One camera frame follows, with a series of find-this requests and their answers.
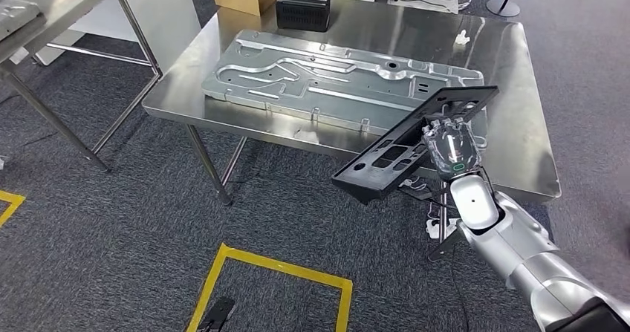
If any white floor power strip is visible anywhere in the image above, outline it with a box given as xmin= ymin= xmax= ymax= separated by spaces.
xmin=425 ymin=216 xmax=461 ymax=241

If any white panel board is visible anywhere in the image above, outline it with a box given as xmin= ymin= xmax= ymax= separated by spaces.
xmin=35 ymin=0 xmax=203 ymax=75

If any grey metal part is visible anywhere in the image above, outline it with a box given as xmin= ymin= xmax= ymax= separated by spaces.
xmin=0 ymin=0 xmax=42 ymax=42

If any stainless steel workbench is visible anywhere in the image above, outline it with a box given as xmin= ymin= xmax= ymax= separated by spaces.
xmin=141 ymin=0 xmax=562 ymax=244

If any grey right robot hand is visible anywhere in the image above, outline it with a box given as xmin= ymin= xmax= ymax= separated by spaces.
xmin=421 ymin=117 xmax=483 ymax=182

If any black ribbed box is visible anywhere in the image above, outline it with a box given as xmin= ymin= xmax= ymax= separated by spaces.
xmin=274 ymin=0 xmax=331 ymax=33

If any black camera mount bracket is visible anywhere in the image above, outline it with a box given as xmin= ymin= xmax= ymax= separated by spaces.
xmin=411 ymin=186 xmax=449 ymax=204

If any black plastic frame part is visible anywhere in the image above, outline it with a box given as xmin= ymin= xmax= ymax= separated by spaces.
xmin=331 ymin=85 xmax=500 ymax=206

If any stamped grey metal panel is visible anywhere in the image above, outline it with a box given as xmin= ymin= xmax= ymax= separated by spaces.
xmin=201 ymin=29 xmax=489 ymax=149

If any black robot foot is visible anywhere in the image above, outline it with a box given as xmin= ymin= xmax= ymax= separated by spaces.
xmin=196 ymin=296 xmax=236 ymax=332

